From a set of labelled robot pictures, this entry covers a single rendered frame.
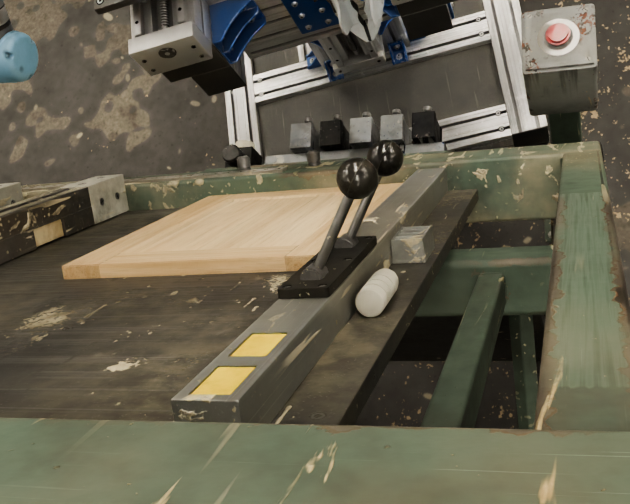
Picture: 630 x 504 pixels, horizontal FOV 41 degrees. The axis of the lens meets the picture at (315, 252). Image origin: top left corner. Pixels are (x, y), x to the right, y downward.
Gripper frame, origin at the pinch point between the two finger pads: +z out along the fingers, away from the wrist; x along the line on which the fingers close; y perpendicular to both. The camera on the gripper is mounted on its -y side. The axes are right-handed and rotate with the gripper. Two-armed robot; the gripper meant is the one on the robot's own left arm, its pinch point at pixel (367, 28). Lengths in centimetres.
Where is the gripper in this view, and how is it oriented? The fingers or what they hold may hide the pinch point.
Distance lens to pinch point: 106.2
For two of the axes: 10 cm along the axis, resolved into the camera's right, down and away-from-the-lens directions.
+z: 3.2, 6.9, 6.5
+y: -0.6, 7.0, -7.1
